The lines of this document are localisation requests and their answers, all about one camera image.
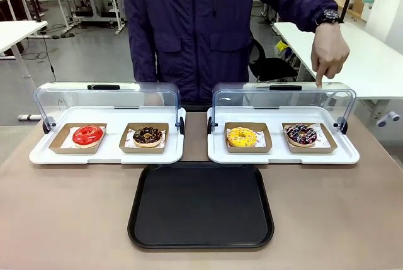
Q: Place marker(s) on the black wristwatch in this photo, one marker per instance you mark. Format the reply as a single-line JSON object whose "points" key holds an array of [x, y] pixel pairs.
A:
{"points": [[329, 15]]}

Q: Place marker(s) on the person's torso purple jacket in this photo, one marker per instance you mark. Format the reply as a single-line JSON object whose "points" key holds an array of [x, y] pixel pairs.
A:
{"points": [[195, 31]]}

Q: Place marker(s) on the clear display case lid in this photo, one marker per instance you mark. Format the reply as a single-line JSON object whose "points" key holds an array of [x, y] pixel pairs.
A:
{"points": [[104, 97], [283, 98]]}

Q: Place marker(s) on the red glazed donut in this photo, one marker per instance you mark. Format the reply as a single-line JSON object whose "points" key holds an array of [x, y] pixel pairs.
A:
{"points": [[82, 139]]}

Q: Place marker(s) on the dark donut colourful sprinkles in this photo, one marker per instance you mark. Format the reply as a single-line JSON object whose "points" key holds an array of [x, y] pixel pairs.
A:
{"points": [[294, 139]]}

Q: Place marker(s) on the yellow glazed donut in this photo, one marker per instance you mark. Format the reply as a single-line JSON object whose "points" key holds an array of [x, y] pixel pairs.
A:
{"points": [[236, 140]]}

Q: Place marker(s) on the black plastic serving tray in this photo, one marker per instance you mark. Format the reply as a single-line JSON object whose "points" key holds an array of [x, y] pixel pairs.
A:
{"points": [[201, 207]]}

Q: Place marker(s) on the chocolate donut with nuts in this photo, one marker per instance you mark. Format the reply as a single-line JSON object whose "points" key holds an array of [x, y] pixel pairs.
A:
{"points": [[141, 140]]}

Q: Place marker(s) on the black office chair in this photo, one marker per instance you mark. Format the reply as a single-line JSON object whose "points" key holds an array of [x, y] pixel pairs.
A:
{"points": [[274, 67]]}

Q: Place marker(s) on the white display case base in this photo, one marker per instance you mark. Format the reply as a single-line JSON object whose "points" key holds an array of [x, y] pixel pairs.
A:
{"points": [[277, 157], [107, 156]]}

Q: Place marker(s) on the person's left hand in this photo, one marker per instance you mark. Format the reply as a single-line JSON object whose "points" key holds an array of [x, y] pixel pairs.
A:
{"points": [[329, 51]]}

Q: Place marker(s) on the brown cardboard food tray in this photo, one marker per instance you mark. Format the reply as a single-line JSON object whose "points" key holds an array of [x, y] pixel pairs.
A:
{"points": [[327, 148], [126, 147], [60, 145], [264, 147]]}

